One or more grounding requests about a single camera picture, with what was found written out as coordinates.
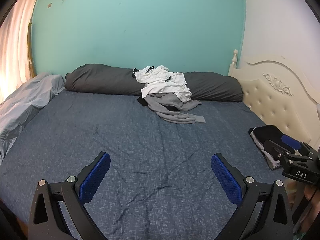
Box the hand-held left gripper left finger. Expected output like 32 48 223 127
28 151 111 240

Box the dark grey long pillow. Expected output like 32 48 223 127
64 64 244 102

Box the white shirt with black trim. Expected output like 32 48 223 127
132 65 187 90

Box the cream tufted headboard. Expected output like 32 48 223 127
228 49 320 155

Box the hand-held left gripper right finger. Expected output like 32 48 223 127
211 153 294 240

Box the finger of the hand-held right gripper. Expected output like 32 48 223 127
280 134 312 155
264 139 304 164

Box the wooden window frame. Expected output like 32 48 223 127
27 22 37 78

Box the light grey duvet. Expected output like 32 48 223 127
0 72 66 160

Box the folded black and grey garment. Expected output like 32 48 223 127
248 125 285 171

